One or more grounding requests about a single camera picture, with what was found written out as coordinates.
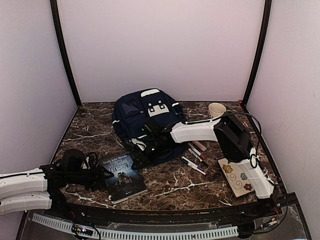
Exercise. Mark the red-capped white marker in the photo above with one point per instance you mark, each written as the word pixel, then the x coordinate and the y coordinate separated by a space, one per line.
pixel 197 152

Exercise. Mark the left black frame post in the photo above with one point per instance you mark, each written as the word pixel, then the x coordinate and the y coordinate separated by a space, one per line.
pixel 63 51

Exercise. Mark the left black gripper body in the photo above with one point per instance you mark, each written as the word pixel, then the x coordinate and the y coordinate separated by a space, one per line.
pixel 88 179

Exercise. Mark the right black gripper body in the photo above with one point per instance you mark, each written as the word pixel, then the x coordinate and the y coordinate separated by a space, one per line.
pixel 158 149

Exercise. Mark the cream floral ceramic mug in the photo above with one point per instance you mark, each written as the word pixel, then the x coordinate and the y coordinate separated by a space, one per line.
pixel 216 109

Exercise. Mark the blue-capped white marker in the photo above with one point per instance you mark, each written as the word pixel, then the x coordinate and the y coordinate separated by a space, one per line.
pixel 197 170

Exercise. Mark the purple-capped white marker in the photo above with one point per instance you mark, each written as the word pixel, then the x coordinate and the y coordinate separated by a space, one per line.
pixel 191 163

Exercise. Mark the black frame post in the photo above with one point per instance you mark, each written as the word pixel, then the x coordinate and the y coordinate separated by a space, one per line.
pixel 258 53
pixel 63 51

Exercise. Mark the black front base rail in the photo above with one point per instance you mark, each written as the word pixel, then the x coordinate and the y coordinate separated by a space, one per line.
pixel 284 222

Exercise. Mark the navy blue student backpack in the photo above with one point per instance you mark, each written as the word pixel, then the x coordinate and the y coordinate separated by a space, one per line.
pixel 131 111

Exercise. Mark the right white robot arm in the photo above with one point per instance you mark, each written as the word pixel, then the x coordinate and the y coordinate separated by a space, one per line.
pixel 232 137

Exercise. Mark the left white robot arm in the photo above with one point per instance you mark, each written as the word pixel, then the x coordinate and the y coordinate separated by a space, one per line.
pixel 40 188

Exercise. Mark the square floral ceramic plate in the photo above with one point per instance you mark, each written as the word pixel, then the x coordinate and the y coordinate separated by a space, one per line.
pixel 236 178

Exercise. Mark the pink pencil-shaped eraser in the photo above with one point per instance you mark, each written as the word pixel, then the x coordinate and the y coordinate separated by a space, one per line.
pixel 200 145

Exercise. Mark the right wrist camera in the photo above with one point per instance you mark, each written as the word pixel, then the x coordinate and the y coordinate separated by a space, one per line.
pixel 138 143

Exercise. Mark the black-capped white marker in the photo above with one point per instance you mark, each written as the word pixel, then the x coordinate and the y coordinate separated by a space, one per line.
pixel 198 157

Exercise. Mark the grey slotted cable duct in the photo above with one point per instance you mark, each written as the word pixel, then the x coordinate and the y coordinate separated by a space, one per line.
pixel 123 231

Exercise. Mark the right black frame post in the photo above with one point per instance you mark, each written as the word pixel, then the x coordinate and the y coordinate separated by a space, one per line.
pixel 258 53

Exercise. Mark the dark Wuthering Heights book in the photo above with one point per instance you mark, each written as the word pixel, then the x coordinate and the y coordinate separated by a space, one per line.
pixel 126 183

